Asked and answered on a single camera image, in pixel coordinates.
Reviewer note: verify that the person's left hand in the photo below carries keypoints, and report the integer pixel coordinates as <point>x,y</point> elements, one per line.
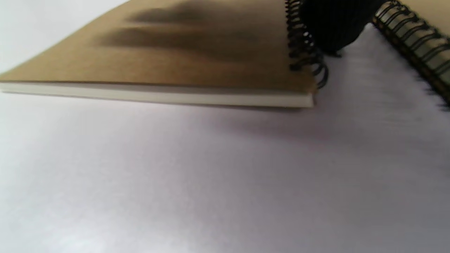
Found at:
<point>334,24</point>

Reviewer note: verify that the brown kraft spiral notebook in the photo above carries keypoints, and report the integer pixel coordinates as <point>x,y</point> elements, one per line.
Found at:
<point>182,59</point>
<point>418,38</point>

